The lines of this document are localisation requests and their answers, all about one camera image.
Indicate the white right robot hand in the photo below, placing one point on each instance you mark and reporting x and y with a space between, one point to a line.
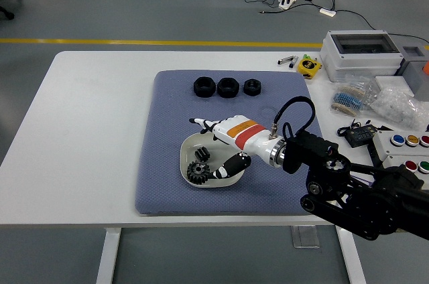
244 135

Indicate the small black gear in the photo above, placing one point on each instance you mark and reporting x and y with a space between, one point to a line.
202 153

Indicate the large black gear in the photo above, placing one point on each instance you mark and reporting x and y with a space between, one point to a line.
197 171

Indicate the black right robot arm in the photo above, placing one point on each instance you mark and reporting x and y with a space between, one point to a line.
335 177

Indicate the small black hex nut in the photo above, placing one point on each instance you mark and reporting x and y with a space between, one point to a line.
252 87

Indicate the large black hex nut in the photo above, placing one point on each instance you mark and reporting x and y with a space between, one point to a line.
204 87
228 87

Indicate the flat white box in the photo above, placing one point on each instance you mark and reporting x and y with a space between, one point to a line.
392 82

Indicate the white three-button control box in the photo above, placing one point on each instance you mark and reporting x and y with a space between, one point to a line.
411 140

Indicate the white red-green button box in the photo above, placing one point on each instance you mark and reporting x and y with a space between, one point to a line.
410 165

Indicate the small grey plastic box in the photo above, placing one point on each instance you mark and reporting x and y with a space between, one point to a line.
417 69

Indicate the white square plate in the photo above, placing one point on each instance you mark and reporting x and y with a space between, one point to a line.
197 141

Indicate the blue-grey cushion mat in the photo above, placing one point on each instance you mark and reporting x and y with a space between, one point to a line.
167 163

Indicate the silver black marker pen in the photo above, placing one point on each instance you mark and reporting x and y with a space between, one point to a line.
284 61

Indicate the yellow tape measure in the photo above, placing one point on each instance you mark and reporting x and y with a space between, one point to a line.
309 68

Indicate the bag of blue resistors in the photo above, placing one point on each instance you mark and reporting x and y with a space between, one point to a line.
348 98

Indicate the black digital meter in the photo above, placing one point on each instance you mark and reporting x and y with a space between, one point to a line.
360 136

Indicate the grey metal floor plate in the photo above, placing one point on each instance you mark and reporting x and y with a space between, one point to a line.
305 237

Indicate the white power strip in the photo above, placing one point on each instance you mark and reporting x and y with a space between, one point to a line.
287 0

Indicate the white power adapter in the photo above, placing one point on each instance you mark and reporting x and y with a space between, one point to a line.
327 12

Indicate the clear bag of white parts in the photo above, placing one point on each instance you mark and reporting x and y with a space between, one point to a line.
399 106

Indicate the white table leg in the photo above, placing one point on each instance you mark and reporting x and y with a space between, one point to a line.
352 260
109 257

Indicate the orange object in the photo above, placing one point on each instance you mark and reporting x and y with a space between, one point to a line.
426 68

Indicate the black office chair base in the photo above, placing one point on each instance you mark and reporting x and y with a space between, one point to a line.
6 2

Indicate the grey electrical enclosure box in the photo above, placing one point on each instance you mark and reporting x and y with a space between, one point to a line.
358 63

